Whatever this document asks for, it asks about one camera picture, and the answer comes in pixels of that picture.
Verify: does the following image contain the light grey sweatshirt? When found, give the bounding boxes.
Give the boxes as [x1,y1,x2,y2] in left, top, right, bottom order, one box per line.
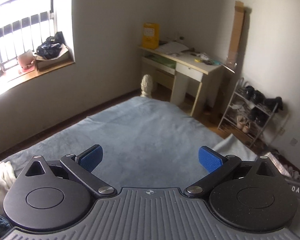
[213,134,257,161]

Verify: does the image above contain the dark clothes pile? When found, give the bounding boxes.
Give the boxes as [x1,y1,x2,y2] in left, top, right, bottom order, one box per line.
[36,31,65,59]

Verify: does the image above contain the beige shoes pair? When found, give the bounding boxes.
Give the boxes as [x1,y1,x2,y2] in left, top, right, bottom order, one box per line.
[236,115,251,134]

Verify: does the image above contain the metal shoe rack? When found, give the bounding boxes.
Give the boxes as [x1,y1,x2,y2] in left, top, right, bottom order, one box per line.
[218,78,280,148]

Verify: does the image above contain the grey bed sheet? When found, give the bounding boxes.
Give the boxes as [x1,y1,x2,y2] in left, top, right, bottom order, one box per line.
[7,96,224,189]

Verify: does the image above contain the cream white garment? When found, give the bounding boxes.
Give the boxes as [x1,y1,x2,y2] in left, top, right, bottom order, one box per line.
[0,161,16,216]

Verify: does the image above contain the black shoes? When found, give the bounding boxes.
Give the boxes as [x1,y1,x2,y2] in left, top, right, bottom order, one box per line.
[243,86,283,113]

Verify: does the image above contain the cream wooden desk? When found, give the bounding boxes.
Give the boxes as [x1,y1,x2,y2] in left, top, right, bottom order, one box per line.
[139,46,222,118]

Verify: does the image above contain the cardboard box on sill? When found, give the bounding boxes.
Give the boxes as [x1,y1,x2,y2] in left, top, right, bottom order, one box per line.
[36,44,72,71]

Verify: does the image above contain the pink bag on sill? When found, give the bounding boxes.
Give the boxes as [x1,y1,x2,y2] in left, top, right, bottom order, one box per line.
[17,50,35,72]

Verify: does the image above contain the papers on desk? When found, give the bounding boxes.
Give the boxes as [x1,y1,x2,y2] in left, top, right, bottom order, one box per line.
[155,41,189,55]

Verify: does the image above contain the yellow paper bag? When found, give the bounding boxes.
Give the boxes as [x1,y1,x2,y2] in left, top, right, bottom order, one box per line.
[141,23,160,50]

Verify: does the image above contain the tall cardboard strip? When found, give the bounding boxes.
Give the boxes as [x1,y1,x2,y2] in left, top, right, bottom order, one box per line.
[226,1,245,69]

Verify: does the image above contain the window security bars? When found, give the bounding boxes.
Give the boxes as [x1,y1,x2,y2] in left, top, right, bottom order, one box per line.
[0,0,55,73]

